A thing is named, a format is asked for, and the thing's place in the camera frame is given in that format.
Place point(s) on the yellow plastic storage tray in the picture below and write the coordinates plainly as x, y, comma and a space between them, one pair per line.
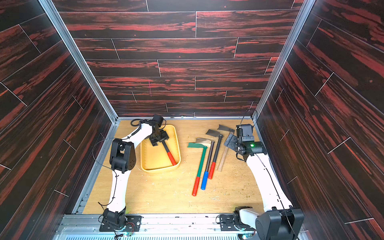
154, 159

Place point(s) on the steel hoe blue grip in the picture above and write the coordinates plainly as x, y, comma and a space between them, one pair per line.
208, 143

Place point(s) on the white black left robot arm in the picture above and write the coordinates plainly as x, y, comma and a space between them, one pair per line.
122, 160

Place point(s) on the black hoe red grip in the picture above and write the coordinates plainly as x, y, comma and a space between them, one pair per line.
173, 161

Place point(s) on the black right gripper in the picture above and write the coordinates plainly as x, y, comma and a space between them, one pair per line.
234, 144

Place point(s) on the dark hoe red grip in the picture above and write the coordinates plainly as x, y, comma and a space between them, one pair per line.
217, 134

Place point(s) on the green hoe red grip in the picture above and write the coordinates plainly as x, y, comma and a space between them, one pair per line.
197, 180

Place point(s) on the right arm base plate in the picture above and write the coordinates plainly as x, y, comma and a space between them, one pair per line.
227, 224

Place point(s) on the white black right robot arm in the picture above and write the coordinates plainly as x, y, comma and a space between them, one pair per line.
280, 220

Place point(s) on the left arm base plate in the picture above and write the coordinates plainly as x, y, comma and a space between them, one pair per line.
128, 223

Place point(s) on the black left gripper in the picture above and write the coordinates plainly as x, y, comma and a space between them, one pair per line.
165, 136

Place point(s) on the wooden handle hoe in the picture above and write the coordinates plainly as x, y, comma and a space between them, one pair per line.
222, 161

